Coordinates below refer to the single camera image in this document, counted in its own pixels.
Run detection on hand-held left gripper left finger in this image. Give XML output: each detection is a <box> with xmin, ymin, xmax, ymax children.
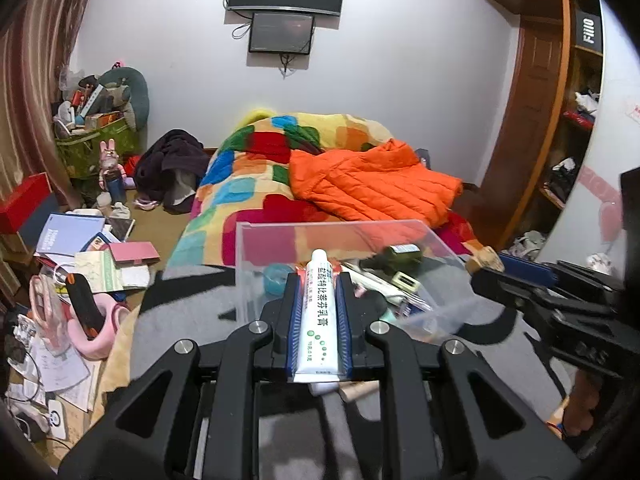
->
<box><xmin>59</xmin><ymin>271</ymin><xmax>303</xmax><ymax>480</ymax></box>

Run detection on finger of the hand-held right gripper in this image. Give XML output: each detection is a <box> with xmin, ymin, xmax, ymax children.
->
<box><xmin>470</xmin><ymin>267</ymin><xmax>556</xmax><ymax>321</ymax></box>
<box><xmin>497</xmin><ymin>254</ymin><xmax>558</xmax><ymax>288</ymax></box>

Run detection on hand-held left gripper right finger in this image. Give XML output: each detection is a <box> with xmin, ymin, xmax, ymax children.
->
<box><xmin>336</xmin><ymin>272</ymin><xmax>583</xmax><ymax>480</ymax></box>

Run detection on white ointment tube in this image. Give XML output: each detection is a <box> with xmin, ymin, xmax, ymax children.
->
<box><xmin>292</xmin><ymin>249</ymin><xmax>347</xmax><ymax>385</ymax></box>

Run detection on blue tape roll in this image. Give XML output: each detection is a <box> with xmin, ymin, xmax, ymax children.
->
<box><xmin>263</xmin><ymin>264</ymin><xmax>296</xmax><ymax>297</ymax></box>

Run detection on clear plastic storage bin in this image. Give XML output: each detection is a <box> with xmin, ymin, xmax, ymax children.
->
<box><xmin>234</xmin><ymin>219</ymin><xmax>485</xmax><ymax>346</ymax></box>

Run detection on dark green bottle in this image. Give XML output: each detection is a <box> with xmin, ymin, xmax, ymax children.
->
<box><xmin>360</xmin><ymin>243</ymin><xmax>423</xmax><ymax>273</ymax></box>

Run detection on person's right hand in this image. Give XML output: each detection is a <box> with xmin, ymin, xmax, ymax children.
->
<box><xmin>550</xmin><ymin>370</ymin><xmax>597</xmax><ymax>437</ymax></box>

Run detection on white shoes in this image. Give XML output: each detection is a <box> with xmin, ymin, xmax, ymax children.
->
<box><xmin>510</xmin><ymin>230</ymin><xmax>548</xmax><ymax>261</ymax></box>

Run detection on small white green device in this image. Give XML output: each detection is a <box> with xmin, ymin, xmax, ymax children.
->
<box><xmin>392</xmin><ymin>271</ymin><xmax>420</xmax><ymax>293</ymax></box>

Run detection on beige tube white cap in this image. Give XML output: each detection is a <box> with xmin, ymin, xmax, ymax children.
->
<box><xmin>309</xmin><ymin>380</ymin><xmax>382</xmax><ymax>403</ymax></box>

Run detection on grey black patterned blanket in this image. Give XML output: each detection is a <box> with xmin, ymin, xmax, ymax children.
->
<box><xmin>130</xmin><ymin>260</ymin><xmax>576</xmax><ymax>480</ymax></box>

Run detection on orange puffer jacket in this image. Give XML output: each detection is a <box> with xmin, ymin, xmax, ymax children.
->
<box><xmin>289</xmin><ymin>138</ymin><xmax>463</xmax><ymax>226</ymax></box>

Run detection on wooden wardrobe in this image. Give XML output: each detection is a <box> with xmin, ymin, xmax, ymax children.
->
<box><xmin>467</xmin><ymin>0</ymin><xmax>606</xmax><ymax>261</ymax></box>

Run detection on colourful patchwork blanket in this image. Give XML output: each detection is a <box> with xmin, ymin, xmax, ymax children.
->
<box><xmin>97</xmin><ymin>110</ymin><xmax>501</xmax><ymax>411</ymax></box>

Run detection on pink book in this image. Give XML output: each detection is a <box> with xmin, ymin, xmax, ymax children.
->
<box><xmin>109</xmin><ymin>241</ymin><xmax>161</xmax><ymax>265</ymax></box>

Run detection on pink round holder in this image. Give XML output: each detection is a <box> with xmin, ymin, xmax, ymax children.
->
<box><xmin>67</xmin><ymin>292</ymin><xmax>132</xmax><ymax>360</ymax></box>

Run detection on dark clothing pile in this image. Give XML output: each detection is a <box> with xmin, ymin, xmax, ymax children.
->
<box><xmin>135</xmin><ymin>129</ymin><xmax>211</xmax><ymax>213</ymax></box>

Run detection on pale green booklet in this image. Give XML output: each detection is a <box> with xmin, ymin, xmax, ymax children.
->
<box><xmin>75</xmin><ymin>250</ymin><xmax>125</xmax><ymax>293</ymax></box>

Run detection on white pink patterned door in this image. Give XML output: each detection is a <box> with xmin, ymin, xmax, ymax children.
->
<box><xmin>537</xmin><ymin>0</ymin><xmax>640</xmax><ymax>271</ymax></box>

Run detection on white paper sheets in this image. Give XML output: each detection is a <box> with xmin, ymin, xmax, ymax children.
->
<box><xmin>30</xmin><ymin>340</ymin><xmax>93</xmax><ymax>411</ymax></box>

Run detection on pink bunny toy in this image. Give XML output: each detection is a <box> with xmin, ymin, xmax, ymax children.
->
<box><xmin>100</xmin><ymin>140</ymin><xmax>126</xmax><ymax>181</ymax></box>

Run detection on blue notebook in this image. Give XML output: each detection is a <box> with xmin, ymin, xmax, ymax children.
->
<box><xmin>36</xmin><ymin>212</ymin><xmax>107</xmax><ymax>256</ymax></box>

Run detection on black shoe box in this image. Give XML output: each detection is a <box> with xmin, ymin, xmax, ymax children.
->
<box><xmin>575</xmin><ymin>7</ymin><xmax>603</xmax><ymax>56</ymax></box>

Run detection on pink white pouch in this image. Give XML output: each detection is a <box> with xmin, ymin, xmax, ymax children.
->
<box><xmin>30</xmin><ymin>275</ymin><xmax>68</xmax><ymax>356</ymax></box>

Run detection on white charger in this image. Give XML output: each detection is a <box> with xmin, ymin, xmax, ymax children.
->
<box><xmin>47</xmin><ymin>397</ymin><xmax>68</xmax><ymax>441</ymax></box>

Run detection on green storage bag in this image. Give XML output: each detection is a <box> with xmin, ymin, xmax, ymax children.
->
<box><xmin>54</xmin><ymin>120</ymin><xmax>141</xmax><ymax>178</ymax></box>

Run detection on grey green neck pillow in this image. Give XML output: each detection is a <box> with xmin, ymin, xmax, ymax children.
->
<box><xmin>97</xmin><ymin>66</ymin><xmax>150</xmax><ymax>131</ymax></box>

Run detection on red box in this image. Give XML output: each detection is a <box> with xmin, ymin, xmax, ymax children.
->
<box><xmin>0</xmin><ymin>172</ymin><xmax>53</xmax><ymax>235</ymax></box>

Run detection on striped brown curtain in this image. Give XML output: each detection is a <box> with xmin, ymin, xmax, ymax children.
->
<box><xmin>0</xmin><ymin>0</ymin><xmax>116</xmax><ymax>211</ymax></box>

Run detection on black orange tool handle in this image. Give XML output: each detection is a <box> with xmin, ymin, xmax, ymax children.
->
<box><xmin>66</xmin><ymin>272</ymin><xmax>107</xmax><ymax>338</ymax></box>

